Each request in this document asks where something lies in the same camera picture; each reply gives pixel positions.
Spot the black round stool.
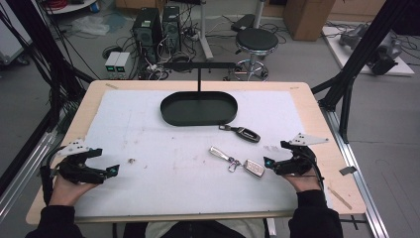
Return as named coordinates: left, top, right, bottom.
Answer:
left=234, top=27, right=280, bottom=82

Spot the black oval tray with stand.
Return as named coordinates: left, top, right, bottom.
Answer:
left=159, top=61, right=239, bottom=128

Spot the right hand-held gripper cable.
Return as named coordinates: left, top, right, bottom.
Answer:
left=305, top=148, right=327, bottom=191

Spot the white bench power supply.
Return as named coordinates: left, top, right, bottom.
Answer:
left=104, top=51, right=121, bottom=80
left=114, top=52, right=132, bottom=80

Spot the slim black computer tower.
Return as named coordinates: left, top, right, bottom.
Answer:
left=160, top=5, right=182, bottom=55

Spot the white table mat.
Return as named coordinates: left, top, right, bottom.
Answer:
left=73, top=89, right=307, bottom=216

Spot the black car key fob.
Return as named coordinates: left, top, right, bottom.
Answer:
left=218, top=123, right=262, bottom=144

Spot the silver car key with keyring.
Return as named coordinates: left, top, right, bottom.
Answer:
left=209, top=146, right=266, bottom=179

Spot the hand-held gripper cable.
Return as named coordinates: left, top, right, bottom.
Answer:
left=305, top=148, right=327, bottom=191
left=39, top=146, right=68, bottom=206

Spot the white board with grey devices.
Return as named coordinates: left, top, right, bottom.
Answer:
left=321, top=22, right=416, bottom=77

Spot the brown cardboard box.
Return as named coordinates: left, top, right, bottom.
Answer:
left=282, top=0, right=337, bottom=43

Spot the left hand-held gripper cable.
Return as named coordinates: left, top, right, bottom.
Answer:
left=39, top=146, right=68, bottom=206

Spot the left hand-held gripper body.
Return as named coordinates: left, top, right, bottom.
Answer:
left=55, top=138, right=107, bottom=185

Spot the grey tape piece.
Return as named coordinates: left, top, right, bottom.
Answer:
left=338, top=166, right=359, bottom=177

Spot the aluminium rail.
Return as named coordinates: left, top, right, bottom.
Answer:
left=0, top=131, right=58, bottom=222
left=320, top=107, right=391, bottom=238

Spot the clear plastic bag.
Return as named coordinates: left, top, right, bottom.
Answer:
left=67, top=14, right=112, bottom=37

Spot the person's torso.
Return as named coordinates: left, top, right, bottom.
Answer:
left=123, top=218, right=275, bottom=238

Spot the person's left hand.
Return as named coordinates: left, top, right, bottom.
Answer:
left=49, top=174, right=100, bottom=208

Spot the person's right hand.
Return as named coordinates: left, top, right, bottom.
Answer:
left=282, top=168, right=324, bottom=193

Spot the large black computer tower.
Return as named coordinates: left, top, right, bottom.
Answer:
left=131, top=7, right=163, bottom=65

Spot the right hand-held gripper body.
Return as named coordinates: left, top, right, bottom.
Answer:
left=274, top=132, right=330, bottom=177

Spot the black metal frame strut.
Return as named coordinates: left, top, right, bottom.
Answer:
left=310, top=0, right=417, bottom=144
left=0, top=0, right=97, bottom=133

